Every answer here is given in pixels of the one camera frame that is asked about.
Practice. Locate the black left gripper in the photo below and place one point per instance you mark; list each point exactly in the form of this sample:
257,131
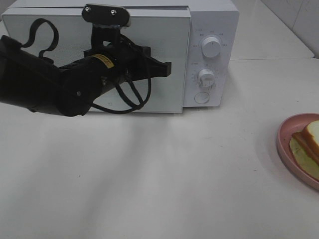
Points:
113,58

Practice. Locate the white microwave door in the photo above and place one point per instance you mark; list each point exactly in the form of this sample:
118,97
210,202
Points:
165,32

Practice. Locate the white timer knob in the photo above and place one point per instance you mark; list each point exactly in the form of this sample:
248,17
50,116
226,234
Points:
206,78

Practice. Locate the round white door button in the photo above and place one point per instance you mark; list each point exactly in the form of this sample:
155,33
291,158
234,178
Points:
202,97

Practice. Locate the pink round plate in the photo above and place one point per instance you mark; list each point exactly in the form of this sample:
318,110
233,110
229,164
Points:
284,134

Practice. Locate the white bread sandwich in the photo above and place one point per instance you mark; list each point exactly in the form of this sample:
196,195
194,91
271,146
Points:
304,146

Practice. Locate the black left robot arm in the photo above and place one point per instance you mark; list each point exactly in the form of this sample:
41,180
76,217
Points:
36,84

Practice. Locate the white microwave oven body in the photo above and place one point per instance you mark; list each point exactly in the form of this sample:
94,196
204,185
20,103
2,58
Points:
207,18

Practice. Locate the upper white power knob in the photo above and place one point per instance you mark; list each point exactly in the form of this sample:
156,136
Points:
211,46

